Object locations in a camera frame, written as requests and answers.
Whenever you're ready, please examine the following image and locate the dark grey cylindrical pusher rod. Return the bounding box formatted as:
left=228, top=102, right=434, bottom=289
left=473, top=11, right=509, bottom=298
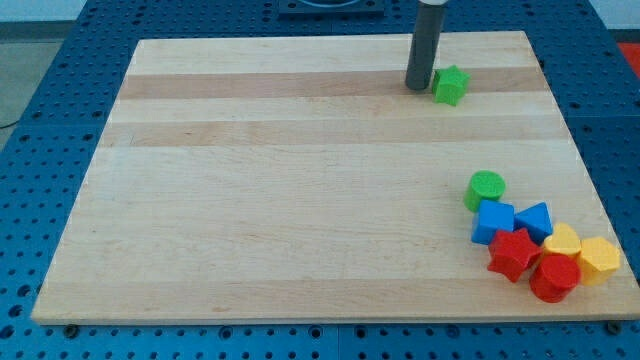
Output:
left=405, top=0, right=446, bottom=91

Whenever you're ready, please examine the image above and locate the green star block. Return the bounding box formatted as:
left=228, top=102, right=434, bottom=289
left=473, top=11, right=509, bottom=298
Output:
left=432, top=65, right=471, bottom=106

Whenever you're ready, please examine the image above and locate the red star block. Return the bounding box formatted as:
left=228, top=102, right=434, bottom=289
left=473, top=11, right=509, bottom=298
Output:
left=487, top=228, right=542, bottom=283

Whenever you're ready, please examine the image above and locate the green cylinder block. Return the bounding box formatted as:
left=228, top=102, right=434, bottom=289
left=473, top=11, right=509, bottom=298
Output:
left=463, top=170, right=506, bottom=212

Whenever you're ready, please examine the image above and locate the red object at right edge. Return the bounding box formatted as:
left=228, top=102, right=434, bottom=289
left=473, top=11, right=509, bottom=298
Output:
left=618, top=42, right=640, bottom=77

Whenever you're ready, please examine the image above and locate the blue cube block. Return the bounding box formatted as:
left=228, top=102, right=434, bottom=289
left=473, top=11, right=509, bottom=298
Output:
left=471, top=200, right=515, bottom=245

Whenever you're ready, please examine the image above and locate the light wooden board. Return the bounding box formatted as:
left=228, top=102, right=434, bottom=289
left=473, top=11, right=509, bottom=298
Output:
left=32, top=31, right=639, bottom=325

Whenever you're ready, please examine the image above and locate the blue triangle block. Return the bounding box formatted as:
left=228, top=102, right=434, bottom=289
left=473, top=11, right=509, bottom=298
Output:
left=514, top=202, right=553, bottom=245

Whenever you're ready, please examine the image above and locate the yellow heart block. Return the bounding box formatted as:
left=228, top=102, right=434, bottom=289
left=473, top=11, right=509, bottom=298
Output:
left=542, top=222, right=582, bottom=258

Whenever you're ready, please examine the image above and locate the red cylinder block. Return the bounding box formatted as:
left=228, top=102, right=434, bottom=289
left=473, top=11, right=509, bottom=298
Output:
left=529, top=254, right=581, bottom=303

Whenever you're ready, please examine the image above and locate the yellow hexagon block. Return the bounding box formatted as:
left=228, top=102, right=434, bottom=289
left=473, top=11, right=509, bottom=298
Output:
left=576, top=237, right=621, bottom=286

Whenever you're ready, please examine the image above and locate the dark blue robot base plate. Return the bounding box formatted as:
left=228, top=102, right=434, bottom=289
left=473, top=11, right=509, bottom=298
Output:
left=276, top=0, right=385, bottom=18

